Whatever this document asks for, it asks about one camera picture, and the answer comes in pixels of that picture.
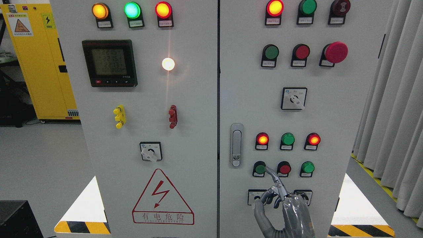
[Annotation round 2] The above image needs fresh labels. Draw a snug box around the lower right red indicator lamp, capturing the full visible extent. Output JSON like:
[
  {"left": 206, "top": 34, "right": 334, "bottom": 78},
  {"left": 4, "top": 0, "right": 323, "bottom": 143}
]
[{"left": 304, "top": 133, "right": 321, "bottom": 151}]

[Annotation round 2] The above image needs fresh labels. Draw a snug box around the dark red buzzer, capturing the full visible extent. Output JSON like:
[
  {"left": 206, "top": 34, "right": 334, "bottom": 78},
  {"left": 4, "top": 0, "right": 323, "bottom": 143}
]
[{"left": 328, "top": 0, "right": 351, "bottom": 25}]

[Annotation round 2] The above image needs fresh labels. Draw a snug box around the lower right green push button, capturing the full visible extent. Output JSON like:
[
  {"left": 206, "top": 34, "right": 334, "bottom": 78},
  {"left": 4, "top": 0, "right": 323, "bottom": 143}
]
[{"left": 299, "top": 161, "right": 315, "bottom": 178}]

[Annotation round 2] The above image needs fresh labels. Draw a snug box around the left door rotary selector switch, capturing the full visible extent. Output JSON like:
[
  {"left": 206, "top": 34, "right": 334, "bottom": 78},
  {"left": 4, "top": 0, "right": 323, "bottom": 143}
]
[{"left": 139, "top": 141, "right": 163, "bottom": 162}]

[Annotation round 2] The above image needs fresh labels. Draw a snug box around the black digital power meter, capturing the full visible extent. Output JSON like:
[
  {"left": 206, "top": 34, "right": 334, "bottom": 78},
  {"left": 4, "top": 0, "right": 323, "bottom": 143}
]
[{"left": 82, "top": 39, "right": 138, "bottom": 87}]

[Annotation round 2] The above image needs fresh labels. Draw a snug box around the red push button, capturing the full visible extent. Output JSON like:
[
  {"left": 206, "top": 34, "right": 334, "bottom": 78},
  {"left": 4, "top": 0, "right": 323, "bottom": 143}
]
[
  {"left": 290, "top": 44, "right": 311, "bottom": 67},
  {"left": 277, "top": 161, "right": 291, "bottom": 178}
]

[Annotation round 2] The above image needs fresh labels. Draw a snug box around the lower middle green indicator lamp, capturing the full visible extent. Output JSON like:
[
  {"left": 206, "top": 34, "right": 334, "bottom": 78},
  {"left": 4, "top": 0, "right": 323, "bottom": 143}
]
[{"left": 280, "top": 133, "right": 295, "bottom": 151}]

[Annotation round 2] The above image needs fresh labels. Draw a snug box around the white lit indicator lamp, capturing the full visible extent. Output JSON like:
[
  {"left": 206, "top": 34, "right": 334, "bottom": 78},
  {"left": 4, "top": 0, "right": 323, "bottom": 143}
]
[{"left": 162, "top": 57, "right": 175, "bottom": 72}]

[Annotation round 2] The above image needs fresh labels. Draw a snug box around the silver cabinet door handle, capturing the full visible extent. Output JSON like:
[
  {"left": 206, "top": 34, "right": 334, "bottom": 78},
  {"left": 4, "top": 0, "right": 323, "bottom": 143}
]
[{"left": 230, "top": 123, "right": 244, "bottom": 168}]

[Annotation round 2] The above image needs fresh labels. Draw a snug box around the red indicator lamp top left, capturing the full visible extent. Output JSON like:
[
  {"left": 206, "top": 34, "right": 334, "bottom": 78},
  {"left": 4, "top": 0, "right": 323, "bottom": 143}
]
[{"left": 155, "top": 1, "right": 174, "bottom": 27}]

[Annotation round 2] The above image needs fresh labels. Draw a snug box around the bottom white rotary selector switch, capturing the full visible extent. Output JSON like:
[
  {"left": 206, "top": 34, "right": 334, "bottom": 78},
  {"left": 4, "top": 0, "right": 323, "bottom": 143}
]
[{"left": 247, "top": 189, "right": 267, "bottom": 206}]

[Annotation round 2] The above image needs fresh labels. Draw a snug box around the upper green push button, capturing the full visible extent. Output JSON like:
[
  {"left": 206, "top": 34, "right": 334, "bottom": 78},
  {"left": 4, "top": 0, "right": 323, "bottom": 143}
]
[{"left": 260, "top": 44, "right": 279, "bottom": 68}]

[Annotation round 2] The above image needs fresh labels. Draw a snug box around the red indicator lamp top right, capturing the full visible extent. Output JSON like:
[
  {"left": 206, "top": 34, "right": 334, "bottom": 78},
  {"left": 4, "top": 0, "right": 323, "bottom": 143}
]
[{"left": 264, "top": 0, "right": 284, "bottom": 26}]

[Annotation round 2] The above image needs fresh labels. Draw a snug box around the upper right rotary selector switch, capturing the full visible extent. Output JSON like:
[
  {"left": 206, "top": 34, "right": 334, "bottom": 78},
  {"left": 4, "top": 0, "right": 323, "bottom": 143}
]
[{"left": 281, "top": 87, "right": 308, "bottom": 110}]

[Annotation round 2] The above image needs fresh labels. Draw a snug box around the green indicator lamp top right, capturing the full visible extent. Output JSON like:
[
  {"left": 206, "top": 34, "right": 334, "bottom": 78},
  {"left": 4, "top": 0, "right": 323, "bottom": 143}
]
[{"left": 296, "top": 0, "right": 317, "bottom": 25}]

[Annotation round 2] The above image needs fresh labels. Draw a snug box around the red indicator lamp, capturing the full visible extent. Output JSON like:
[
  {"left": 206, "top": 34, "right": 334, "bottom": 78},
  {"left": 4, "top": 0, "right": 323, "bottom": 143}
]
[
  {"left": 264, "top": 0, "right": 284, "bottom": 26},
  {"left": 255, "top": 132, "right": 269, "bottom": 150},
  {"left": 155, "top": 1, "right": 174, "bottom": 27},
  {"left": 304, "top": 133, "right": 321, "bottom": 151}
]

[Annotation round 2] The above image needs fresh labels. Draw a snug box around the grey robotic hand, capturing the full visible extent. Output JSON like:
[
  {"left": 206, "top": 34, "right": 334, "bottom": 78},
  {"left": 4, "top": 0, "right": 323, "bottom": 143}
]
[{"left": 254, "top": 166, "right": 316, "bottom": 238}]

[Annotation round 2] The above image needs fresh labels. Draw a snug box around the bottom black key switch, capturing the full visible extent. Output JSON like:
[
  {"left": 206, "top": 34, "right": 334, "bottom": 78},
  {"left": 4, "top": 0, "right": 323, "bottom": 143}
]
[{"left": 293, "top": 189, "right": 313, "bottom": 206}]

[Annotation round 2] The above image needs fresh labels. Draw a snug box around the red terminal connector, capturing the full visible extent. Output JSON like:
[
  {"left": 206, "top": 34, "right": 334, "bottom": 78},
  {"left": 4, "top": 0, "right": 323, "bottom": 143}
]
[{"left": 168, "top": 104, "right": 178, "bottom": 129}]

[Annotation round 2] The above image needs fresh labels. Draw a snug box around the lower left red indicator lamp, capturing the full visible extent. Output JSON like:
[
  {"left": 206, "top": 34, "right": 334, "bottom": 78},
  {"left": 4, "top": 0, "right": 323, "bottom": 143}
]
[{"left": 255, "top": 132, "right": 269, "bottom": 150}]

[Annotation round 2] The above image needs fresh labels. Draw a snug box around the lower red push button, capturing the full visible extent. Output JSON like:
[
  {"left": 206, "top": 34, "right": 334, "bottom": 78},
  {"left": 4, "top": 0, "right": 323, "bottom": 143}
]
[{"left": 277, "top": 161, "right": 291, "bottom": 178}]

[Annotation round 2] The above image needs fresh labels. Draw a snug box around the green start push button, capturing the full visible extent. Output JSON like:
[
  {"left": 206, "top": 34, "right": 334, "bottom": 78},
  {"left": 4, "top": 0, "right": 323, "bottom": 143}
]
[{"left": 252, "top": 161, "right": 266, "bottom": 178}]

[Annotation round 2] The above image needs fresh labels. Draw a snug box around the green indicator lamp top left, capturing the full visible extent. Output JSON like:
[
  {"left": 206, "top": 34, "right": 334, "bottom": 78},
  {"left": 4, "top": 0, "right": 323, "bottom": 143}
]
[{"left": 124, "top": 1, "right": 145, "bottom": 28}]

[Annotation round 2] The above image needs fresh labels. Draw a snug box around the yellow indicator lamp top left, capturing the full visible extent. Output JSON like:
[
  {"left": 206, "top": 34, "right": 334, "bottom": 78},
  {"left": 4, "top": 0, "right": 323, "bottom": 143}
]
[{"left": 91, "top": 3, "right": 113, "bottom": 28}]

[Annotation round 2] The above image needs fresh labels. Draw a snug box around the red emergency stop mushroom button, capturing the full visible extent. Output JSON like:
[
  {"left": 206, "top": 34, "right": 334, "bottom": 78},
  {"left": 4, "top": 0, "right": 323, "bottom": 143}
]
[{"left": 319, "top": 42, "right": 348, "bottom": 67}]

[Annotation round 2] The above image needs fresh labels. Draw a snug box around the red high voltage warning sticker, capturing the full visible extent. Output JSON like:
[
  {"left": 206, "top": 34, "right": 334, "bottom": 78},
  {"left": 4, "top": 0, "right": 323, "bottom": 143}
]
[{"left": 132, "top": 169, "right": 195, "bottom": 225}]

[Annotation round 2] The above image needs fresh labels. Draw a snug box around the yellow terminal connector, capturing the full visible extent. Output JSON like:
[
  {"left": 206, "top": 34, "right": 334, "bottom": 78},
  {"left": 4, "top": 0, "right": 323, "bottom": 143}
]
[{"left": 113, "top": 104, "right": 126, "bottom": 129}]

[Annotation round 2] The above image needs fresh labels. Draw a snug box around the grey electrical control cabinet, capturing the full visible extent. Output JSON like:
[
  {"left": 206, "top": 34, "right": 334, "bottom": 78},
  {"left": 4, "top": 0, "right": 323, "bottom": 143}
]
[{"left": 50, "top": 0, "right": 396, "bottom": 238}]

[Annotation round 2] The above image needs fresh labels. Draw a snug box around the green indicator lamp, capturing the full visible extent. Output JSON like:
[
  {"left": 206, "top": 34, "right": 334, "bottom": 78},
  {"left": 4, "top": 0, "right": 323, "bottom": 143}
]
[
  {"left": 280, "top": 133, "right": 295, "bottom": 151},
  {"left": 296, "top": 0, "right": 317, "bottom": 25},
  {"left": 124, "top": 1, "right": 145, "bottom": 28}
]

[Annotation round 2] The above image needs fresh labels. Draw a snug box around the yellow safety cabinet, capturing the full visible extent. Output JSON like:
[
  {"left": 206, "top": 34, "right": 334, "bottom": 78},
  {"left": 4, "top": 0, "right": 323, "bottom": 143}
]
[{"left": 1, "top": 4, "right": 80, "bottom": 121}]

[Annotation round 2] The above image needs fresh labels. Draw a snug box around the black box bottom left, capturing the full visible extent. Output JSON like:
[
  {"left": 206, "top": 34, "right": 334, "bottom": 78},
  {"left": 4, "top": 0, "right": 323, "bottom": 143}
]
[{"left": 0, "top": 200, "right": 43, "bottom": 238}]

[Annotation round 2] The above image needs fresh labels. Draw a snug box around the grey curtain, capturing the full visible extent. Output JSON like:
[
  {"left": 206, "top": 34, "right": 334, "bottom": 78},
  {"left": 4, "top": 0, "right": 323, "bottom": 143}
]
[{"left": 353, "top": 0, "right": 423, "bottom": 227}]

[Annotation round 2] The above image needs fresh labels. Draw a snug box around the upper red push button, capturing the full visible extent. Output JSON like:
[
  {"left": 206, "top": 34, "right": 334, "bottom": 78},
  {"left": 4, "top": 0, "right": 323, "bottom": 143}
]
[{"left": 290, "top": 44, "right": 311, "bottom": 67}]

